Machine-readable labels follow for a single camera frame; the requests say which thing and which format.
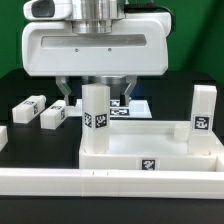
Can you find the tag sheet on table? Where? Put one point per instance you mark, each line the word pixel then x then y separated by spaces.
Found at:
pixel 135 109

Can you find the white left fence piece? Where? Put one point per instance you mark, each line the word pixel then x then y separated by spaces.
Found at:
pixel 3 137

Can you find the white front fence bar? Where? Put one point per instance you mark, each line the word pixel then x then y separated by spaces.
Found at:
pixel 111 183

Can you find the white desk top tray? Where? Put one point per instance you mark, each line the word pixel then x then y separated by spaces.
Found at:
pixel 153 146

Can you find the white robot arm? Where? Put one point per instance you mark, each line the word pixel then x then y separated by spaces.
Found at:
pixel 90 17

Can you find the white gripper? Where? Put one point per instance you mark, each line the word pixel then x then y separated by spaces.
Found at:
pixel 137 45

